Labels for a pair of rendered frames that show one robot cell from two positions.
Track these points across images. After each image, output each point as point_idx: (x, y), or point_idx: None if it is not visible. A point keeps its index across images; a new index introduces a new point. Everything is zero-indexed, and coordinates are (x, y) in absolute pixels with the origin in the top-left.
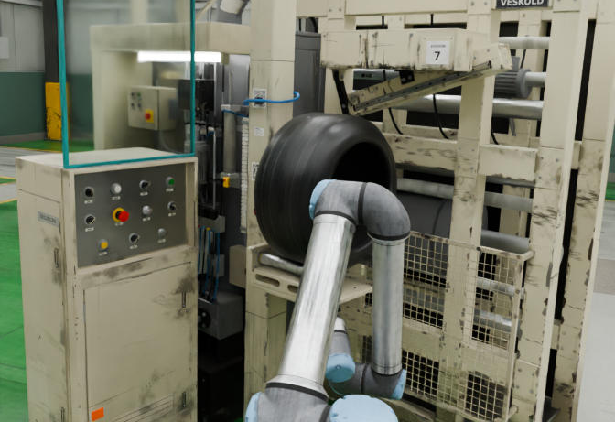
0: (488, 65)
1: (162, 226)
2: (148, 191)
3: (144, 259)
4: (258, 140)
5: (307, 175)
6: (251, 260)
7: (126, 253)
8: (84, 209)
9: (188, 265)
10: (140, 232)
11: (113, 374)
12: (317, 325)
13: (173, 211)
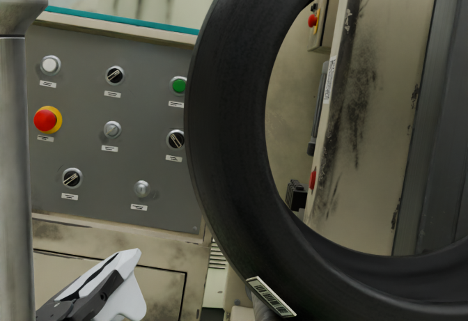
0: None
1: (145, 177)
2: (124, 92)
3: (69, 223)
4: (342, 0)
5: None
6: (226, 280)
7: (51, 203)
8: None
9: (175, 278)
10: (90, 173)
11: None
12: None
13: (178, 152)
